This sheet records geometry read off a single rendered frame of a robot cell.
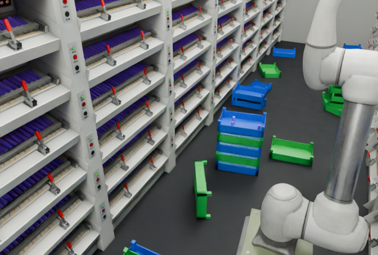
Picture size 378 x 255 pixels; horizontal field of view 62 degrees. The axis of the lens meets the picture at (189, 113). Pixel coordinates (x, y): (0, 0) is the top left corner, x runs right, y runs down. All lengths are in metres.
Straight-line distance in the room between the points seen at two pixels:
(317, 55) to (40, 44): 0.94
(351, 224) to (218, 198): 0.95
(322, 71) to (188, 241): 1.14
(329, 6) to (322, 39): 0.11
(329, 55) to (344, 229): 0.63
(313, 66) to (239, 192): 1.14
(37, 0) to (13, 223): 0.79
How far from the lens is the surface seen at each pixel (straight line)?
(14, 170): 1.25
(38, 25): 1.24
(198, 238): 1.86
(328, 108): 3.24
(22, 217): 1.36
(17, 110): 1.19
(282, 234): 1.41
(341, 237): 1.35
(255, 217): 1.61
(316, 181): 2.34
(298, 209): 1.35
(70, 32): 1.25
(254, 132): 2.06
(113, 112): 1.52
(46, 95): 1.25
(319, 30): 1.18
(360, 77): 1.20
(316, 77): 1.24
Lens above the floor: 1.45
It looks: 29 degrees down
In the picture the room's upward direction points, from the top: straight up
